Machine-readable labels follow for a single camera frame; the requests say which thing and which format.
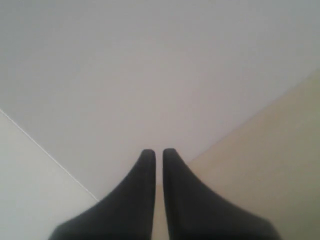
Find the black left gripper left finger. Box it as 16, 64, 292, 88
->
49, 149, 156, 240

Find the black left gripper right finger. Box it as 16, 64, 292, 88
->
162, 148, 279, 240

